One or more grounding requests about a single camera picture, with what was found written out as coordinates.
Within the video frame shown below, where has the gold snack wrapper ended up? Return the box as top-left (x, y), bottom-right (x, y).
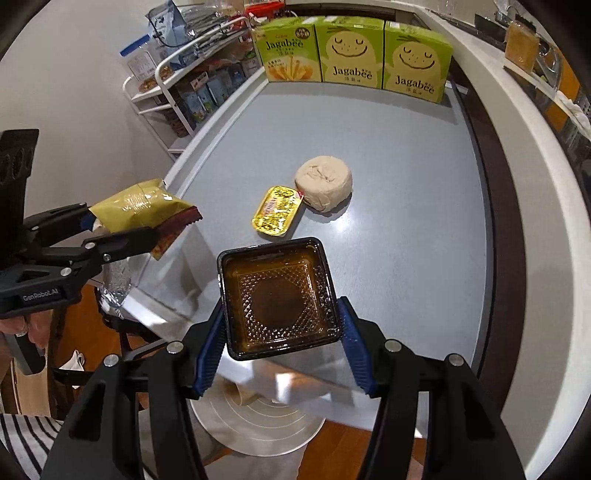
top-left (90, 178), bottom-right (202, 260)

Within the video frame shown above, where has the gold foil butter pack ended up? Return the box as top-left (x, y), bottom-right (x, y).
top-left (252, 186), bottom-right (304, 237)

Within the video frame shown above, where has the black square plastic tray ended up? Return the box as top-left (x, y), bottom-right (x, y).
top-left (217, 237), bottom-right (342, 361)

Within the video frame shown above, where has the beige round paper lid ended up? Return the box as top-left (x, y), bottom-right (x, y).
top-left (294, 156), bottom-right (353, 213)

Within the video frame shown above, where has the white round trash bin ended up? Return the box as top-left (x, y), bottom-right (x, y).
top-left (190, 376), bottom-right (325, 458)

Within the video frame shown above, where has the person's hand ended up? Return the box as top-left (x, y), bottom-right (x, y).
top-left (0, 310), bottom-right (53, 349)

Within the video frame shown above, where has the blue ziplock bag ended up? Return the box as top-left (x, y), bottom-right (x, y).
top-left (145, 0), bottom-right (190, 48)

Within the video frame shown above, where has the left Jagabee snack box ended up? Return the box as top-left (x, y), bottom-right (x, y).
top-left (253, 16), bottom-right (322, 83)

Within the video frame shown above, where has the jagabee snack box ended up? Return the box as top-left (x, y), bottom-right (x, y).
top-left (315, 16), bottom-right (385, 89)
top-left (253, 16), bottom-right (322, 83)
top-left (382, 21), bottom-right (453, 104)

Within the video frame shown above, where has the middle Jagabee snack box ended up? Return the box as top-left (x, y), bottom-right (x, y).
top-left (315, 16), bottom-right (385, 89)

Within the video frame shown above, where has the right Jagabee snack box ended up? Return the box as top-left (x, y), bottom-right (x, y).
top-left (382, 21), bottom-right (453, 104)

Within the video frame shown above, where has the amber glass jar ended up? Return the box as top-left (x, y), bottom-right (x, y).
top-left (505, 19), bottom-right (539, 73)

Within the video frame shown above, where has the white wire storage rack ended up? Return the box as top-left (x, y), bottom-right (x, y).
top-left (122, 16), bottom-right (260, 160)

